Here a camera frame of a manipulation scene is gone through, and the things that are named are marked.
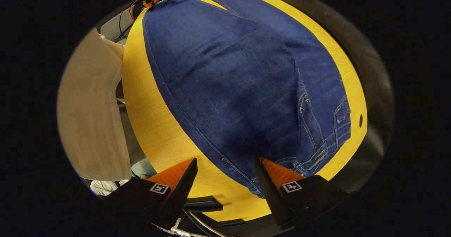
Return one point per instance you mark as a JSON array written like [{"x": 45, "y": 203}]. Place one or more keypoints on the blue denim jeans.
[{"x": 229, "y": 89}]

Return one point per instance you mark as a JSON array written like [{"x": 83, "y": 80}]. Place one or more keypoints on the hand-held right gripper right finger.
[{"x": 266, "y": 187}]

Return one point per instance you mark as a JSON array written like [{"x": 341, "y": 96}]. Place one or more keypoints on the black table edge clip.
[
  {"x": 202, "y": 203},
  {"x": 230, "y": 222}
]

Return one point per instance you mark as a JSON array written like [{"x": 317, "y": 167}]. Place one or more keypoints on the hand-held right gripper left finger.
[{"x": 186, "y": 184}]

